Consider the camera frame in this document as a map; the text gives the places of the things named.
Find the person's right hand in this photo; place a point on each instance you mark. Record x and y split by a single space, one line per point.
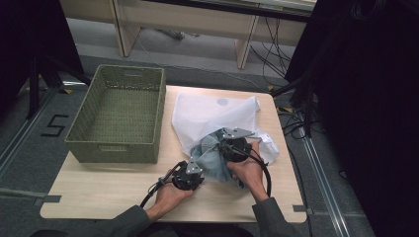
250 174

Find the metal floor rail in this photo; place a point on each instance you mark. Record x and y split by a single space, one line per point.
23 131
326 184

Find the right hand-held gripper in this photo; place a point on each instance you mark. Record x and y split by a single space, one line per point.
235 144

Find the black curtain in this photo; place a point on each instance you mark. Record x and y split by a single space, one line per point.
369 108
33 36

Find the green woven basket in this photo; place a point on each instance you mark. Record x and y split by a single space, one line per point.
122 115

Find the person's left hand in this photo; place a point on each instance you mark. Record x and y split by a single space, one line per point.
171 197

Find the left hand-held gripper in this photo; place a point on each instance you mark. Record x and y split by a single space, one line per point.
187 176

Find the black metal stand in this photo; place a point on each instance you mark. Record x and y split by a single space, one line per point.
299 105
42 79

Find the light wooden desk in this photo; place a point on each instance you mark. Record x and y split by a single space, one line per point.
184 23

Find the blue denim jeans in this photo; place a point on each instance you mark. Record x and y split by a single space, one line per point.
212 164

